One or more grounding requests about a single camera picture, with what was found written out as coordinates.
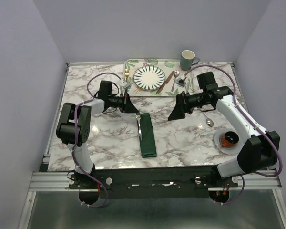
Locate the green ceramic mug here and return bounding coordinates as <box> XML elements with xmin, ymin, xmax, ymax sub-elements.
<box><xmin>180</xmin><ymin>50</ymin><xmax>200</xmax><ymax>71</ymax></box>

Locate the aluminium frame rail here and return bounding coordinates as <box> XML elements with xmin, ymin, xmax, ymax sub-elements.
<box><xmin>29</xmin><ymin>167</ymin><xmax>282</xmax><ymax>191</ymax></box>

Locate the silver spoon on table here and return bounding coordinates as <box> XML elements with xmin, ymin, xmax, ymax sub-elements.
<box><xmin>202</xmin><ymin>112</ymin><xmax>214</xmax><ymax>127</ymax></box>

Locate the leaf-patterned serving tray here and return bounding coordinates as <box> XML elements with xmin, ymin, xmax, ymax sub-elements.
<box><xmin>124</xmin><ymin>59</ymin><xmax>195</xmax><ymax>97</ymax></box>

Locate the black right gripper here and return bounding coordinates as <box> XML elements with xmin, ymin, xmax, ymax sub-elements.
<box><xmin>168</xmin><ymin>91</ymin><xmax>207</xmax><ymax>120</ymax></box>

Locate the white saucer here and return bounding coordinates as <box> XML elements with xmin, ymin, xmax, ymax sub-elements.
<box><xmin>214</xmin><ymin>128</ymin><xmax>243</xmax><ymax>155</ymax></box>

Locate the silver spoon on tray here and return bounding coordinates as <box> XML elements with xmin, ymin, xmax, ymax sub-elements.
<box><xmin>171</xmin><ymin>70</ymin><xmax>180</xmax><ymax>93</ymax></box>

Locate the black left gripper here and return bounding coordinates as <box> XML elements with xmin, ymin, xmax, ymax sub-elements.
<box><xmin>108</xmin><ymin>92</ymin><xmax>139</xmax><ymax>113</ymax></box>

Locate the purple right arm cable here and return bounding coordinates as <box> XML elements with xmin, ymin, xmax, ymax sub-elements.
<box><xmin>182</xmin><ymin>64</ymin><xmax>284</xmax><ymax>206</ymax></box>

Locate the gold fork green handle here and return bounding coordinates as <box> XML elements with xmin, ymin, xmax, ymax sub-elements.
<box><xmin>124</xmin><ymin>68</ymin><xmax>130</xmax><ymax>82</ymax></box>

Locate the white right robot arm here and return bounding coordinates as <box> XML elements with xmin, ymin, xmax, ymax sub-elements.
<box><xmin>168</xmin><ymin>72</ymin><xmax>280</xmax><ymax>187</ymax></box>

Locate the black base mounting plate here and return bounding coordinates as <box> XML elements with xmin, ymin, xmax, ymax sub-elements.
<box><xmin>39</xmin><ymin>162</ymin><xmax>244</xmax><ymax>200</ymax></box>

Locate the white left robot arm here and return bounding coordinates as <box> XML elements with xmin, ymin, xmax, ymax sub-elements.
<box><xmin>56</xmin><ymin>80</ymin><xmax>139</xmax><ymax>188</ymax></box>

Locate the dark green cloth napkin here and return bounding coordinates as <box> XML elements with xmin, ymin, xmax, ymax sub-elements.
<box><xmin>139</xmin><ymin>113</ymin><xmax>157</xmax><ymax>158</ymax></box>

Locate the silver fork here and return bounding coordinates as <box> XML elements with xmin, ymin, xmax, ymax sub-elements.
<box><xmin>135</xmin><ymin>110</ymin><xmax>143</xmax><ymax>141</ymax></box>

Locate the striped white round plate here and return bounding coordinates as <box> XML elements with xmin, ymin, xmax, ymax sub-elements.
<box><xmin>133</xmin><ymin>65</ymin><xmax>166</xmax><ymax>91</ymax></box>

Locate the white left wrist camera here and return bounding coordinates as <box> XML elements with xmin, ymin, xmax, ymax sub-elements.
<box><xmin>119</xmin><ymin>80</ymin><xmax>131</xmax><ymax>91</ymax></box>

